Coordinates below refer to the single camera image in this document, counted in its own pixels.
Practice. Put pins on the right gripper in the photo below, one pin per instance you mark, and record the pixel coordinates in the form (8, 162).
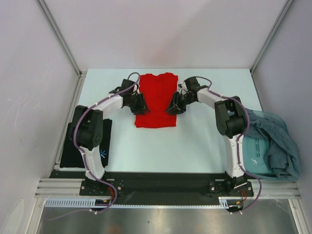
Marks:
(176, 105)

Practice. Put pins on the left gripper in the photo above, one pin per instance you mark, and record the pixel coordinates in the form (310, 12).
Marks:
(142, 107)

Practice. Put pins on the red t shirt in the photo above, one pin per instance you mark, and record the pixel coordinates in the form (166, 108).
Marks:
(158, 91)

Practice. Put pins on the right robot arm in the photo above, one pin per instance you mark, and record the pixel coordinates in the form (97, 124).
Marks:
(232, 122)

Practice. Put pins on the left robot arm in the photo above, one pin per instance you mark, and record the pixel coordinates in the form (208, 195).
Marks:
(86, 129)

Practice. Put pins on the folded black t shirt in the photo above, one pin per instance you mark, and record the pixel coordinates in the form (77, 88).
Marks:
(71, 157)

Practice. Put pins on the teal plastic bin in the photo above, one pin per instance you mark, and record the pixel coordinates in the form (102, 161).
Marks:
(255, 149)

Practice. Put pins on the grey blue t shirt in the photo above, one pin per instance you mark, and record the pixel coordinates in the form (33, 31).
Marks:
(282, 156)

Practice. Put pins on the left aluminium frame post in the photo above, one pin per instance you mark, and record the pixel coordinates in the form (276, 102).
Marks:
(46, 12)

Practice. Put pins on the aluminium frame post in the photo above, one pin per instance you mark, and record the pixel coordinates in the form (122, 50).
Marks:
(46, 12)
(276, 26)

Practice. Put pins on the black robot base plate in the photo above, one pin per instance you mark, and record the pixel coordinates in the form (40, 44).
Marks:
(177, 188)

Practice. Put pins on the white slotted cable duct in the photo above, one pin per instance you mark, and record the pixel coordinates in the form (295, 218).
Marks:
(101, 203)

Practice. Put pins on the aluminium front rail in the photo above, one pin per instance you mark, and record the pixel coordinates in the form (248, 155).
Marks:
(67, 187)

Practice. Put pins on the right aluminium frame post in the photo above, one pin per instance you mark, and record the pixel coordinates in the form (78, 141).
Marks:
(276, 26)

